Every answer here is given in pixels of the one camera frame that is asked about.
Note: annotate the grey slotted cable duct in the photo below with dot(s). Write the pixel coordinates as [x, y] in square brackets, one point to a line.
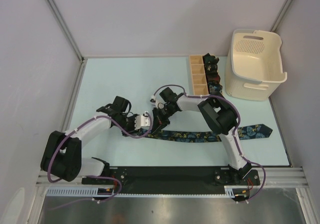
[79, 191]

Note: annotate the rolled dark tie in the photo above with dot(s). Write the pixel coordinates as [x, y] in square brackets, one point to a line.
[210, 59]
[211, 68]

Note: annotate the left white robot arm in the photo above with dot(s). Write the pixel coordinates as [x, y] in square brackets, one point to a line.
[63, 154]

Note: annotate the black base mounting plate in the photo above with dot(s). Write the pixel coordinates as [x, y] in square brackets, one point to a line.
[180, 180]

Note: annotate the wooden divided organizer box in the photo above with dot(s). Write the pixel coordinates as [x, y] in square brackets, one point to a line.
[198, 75]

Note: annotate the cream plastic laundry basket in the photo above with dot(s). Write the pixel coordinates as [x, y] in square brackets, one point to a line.
[253, 69]

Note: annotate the rolled blue patterned tie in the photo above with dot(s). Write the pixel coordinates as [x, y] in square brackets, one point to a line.
[213, 88]

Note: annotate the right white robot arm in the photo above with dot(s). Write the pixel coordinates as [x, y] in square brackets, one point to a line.
[220, 116]

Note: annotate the aluminium frame rail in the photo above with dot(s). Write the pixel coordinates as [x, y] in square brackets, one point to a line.
[276, 177]

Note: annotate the rolled dark tie top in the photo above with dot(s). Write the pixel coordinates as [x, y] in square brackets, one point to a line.
[210, 59]

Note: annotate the navy floral patterned tie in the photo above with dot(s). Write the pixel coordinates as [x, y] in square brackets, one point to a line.
[257, 131]

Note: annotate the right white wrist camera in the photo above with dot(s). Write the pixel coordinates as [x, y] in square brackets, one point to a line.
[154, 101]

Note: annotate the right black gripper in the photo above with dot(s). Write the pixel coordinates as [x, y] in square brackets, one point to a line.
[159, 122]

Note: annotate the rolled red patterned tie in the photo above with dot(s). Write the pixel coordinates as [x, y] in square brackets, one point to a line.
[213, 78]

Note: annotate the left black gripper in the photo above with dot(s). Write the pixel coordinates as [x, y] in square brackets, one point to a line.
[132, 129]

